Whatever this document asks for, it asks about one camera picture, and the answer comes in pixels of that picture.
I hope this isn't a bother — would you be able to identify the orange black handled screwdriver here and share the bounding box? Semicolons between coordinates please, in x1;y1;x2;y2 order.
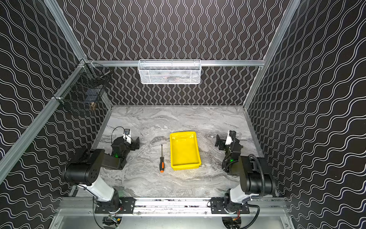
159;145;165;173

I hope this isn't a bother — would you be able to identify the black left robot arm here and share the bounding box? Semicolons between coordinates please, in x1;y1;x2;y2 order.
63;135;140;214

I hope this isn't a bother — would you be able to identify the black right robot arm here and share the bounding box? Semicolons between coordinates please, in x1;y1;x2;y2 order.
210;130;275;215

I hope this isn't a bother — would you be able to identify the yellow plastic bin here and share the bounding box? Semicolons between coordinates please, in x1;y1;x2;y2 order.
170;131;202;171

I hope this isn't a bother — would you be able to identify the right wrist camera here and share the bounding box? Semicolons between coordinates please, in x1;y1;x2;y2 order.
225;130;236;145

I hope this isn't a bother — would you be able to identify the black corrugated cable conduit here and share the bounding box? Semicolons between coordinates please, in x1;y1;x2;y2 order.
247;154;266;198

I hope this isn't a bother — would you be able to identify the white wire mesh basket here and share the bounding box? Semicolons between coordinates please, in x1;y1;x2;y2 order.
138;59;202;85

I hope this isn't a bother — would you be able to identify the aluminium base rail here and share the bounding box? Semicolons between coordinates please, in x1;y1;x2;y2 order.
50;197;294;229

